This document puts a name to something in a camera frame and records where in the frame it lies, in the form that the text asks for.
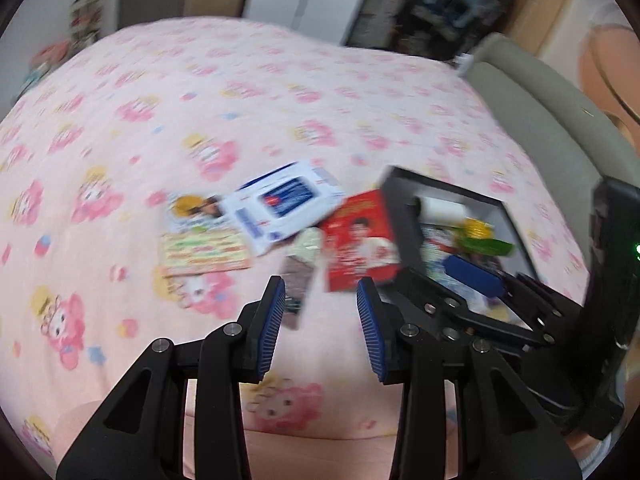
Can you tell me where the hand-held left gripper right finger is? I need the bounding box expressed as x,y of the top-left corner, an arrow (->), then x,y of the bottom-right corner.
356,276 -> 583,480

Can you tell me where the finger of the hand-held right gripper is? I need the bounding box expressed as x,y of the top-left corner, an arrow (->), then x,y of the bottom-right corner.
442,254 -> 591,332
385,266 -> 556,350

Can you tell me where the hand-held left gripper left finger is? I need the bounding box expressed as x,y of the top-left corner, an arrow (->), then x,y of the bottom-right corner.
56,275 -> 287,480

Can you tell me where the yellow green snack packet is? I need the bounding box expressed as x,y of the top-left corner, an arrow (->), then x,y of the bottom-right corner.
452,219 -> 516,257

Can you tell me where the brown sachet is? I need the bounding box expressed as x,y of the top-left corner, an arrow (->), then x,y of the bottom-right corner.
277,255 -> 316,331

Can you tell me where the white tube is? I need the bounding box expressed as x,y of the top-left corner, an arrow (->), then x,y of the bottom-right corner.
412,199 -> 468,221

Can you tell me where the dark grey cardboard box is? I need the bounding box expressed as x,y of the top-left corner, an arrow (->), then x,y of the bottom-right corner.
377,166 -> 543,331

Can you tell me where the pale green sachet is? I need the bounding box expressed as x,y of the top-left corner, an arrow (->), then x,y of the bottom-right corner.
292,227 -> 326,266

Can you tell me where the red packet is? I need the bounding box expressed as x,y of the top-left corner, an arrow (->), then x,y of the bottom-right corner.
320,190 -> 403,293

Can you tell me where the white blue wet wipes pack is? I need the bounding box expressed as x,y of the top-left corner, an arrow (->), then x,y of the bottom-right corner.
220,160 -> 347,257

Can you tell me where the yellow round item packet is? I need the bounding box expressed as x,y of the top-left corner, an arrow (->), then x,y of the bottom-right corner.
167,194 -> 226,233

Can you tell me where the colourful snack packet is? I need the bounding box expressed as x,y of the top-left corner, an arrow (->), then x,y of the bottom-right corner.
159,227 -> 253,276

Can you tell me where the dark glass display cabinet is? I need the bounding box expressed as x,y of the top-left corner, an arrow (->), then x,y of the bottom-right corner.
345,0 -> 521,61

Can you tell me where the pink printed blanket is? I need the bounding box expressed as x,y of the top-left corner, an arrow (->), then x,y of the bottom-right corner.
0,15 -> 601,480

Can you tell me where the pink plush toy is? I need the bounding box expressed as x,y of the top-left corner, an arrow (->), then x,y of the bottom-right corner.
22,40 -> 73,96

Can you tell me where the white shelf rack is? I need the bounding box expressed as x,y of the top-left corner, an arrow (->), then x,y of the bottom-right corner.
67,0 -> 108,56

